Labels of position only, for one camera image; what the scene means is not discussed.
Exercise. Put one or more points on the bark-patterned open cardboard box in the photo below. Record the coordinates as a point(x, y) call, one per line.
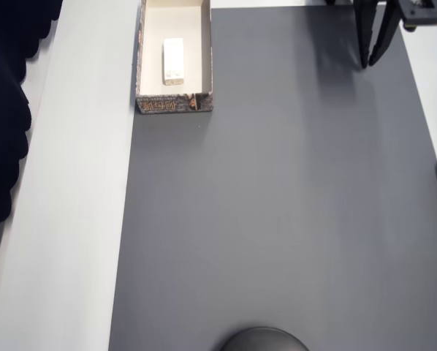
point(156, 106)

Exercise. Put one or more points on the grey table mat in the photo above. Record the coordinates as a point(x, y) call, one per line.
point(277, 201)

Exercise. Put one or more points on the black round-base stand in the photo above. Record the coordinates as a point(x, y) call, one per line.
point(264, 336)

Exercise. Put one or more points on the white rectangular block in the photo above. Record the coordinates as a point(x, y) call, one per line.
point(174, 60)

